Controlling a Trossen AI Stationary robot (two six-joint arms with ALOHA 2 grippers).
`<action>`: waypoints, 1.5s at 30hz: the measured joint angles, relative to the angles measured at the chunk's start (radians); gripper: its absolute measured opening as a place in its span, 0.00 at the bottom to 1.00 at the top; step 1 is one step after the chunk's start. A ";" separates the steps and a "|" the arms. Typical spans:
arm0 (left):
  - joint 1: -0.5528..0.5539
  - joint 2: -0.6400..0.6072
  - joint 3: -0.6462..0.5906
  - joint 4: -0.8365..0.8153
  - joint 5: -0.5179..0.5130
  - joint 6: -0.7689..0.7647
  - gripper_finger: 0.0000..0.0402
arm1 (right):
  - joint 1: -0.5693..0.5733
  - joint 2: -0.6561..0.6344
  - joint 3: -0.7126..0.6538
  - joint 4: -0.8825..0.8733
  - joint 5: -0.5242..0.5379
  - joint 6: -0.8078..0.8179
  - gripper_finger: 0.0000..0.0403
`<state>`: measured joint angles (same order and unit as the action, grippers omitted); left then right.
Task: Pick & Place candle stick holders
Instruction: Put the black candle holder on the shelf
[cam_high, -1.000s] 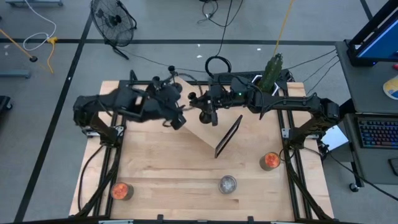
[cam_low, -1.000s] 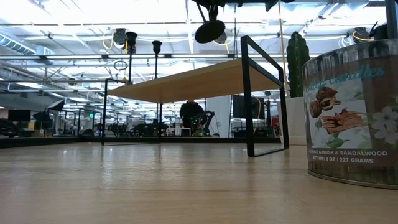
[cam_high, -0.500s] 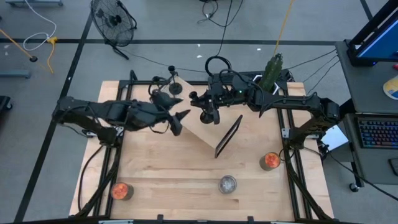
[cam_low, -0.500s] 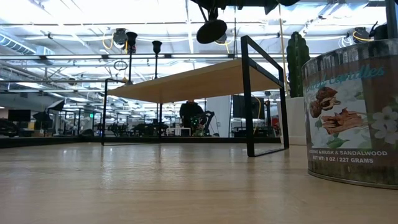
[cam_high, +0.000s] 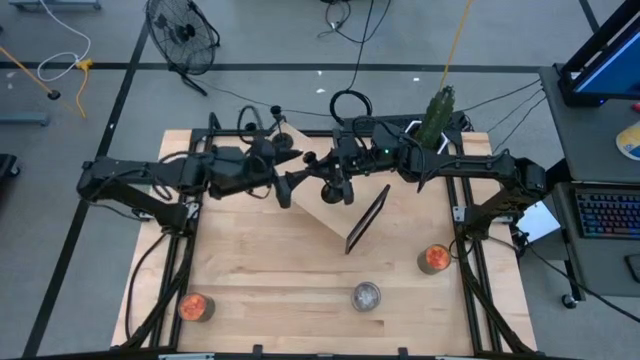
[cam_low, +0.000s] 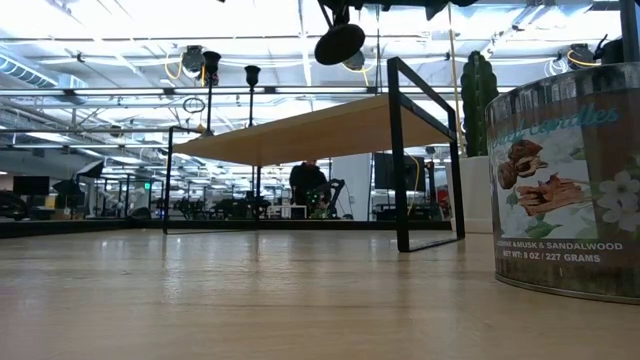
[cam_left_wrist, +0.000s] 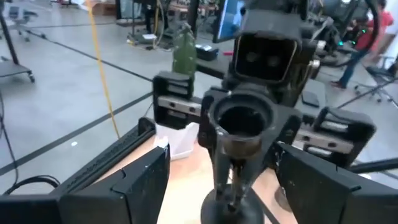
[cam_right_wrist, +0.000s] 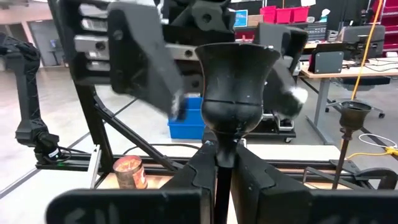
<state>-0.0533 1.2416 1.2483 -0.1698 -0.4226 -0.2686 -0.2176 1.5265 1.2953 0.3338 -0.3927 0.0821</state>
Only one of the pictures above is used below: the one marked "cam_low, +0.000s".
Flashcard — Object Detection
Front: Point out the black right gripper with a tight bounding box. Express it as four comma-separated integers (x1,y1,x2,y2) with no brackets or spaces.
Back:
317,0,481,21

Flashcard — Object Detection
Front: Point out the black candlestick holder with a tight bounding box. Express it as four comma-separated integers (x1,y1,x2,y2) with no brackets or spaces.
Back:
201,50,222,139
243,64,262,129
313,5,367,67

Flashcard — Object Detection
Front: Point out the sandalwood label candle jar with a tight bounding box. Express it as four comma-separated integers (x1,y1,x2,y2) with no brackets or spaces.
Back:
485,62,640,306

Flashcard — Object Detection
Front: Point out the green cactus plant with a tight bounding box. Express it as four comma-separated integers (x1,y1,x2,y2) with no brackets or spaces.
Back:
459,49,501,159

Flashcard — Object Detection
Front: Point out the person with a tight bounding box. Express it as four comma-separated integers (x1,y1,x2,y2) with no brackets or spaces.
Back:
288,159,329,219

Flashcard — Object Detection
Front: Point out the white background table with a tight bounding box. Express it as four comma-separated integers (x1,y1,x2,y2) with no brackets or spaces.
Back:
266,204,308,221

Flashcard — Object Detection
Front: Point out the black softbox studio light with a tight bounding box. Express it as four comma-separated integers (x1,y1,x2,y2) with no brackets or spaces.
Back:
74,159,106,182

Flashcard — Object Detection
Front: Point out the black desk monitor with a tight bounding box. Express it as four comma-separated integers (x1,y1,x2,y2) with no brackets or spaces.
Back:
12,175,51,197

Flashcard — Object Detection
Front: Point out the black ceiling cable reel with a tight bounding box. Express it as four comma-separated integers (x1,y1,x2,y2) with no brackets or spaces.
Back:
566,43,597,71
343,49,367,72
179,45,207,75

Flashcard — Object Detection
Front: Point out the wooden shelf black metal frame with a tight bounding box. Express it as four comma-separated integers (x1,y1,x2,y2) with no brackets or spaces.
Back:
162,56,466,254

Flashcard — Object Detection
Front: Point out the hanging black cable loop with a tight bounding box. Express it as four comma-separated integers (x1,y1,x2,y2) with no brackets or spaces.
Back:
182,96,207,115

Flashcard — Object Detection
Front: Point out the black wall monitor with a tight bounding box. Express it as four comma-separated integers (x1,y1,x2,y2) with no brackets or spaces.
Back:
372,152,427,193

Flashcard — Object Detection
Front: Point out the yellow hanging cable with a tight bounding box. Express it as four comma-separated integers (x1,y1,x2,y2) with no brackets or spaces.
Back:
405,152,422,217

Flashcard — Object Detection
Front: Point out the black table edge rail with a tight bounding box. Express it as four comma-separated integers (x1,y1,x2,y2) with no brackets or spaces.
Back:
0,218,454,239

